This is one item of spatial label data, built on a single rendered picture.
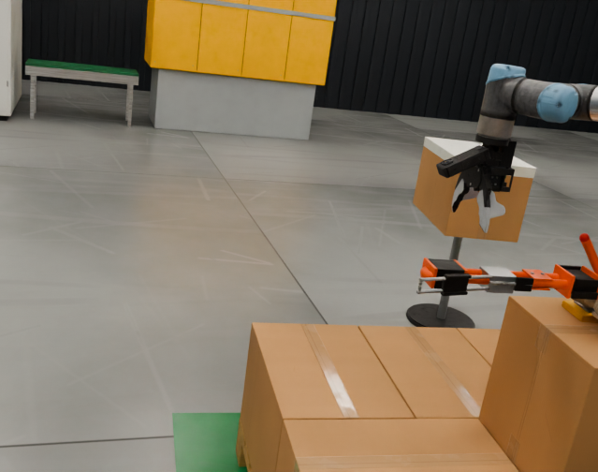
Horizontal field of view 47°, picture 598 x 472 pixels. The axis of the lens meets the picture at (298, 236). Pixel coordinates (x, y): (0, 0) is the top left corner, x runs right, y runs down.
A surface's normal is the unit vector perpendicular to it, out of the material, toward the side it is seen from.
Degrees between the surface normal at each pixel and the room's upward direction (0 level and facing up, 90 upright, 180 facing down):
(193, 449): 0
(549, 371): 90
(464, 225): 90
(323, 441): 0
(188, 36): 90
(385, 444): 0
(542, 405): 90
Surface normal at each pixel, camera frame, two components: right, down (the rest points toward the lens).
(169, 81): 0.28, 0.34
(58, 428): 0.13, -0.94
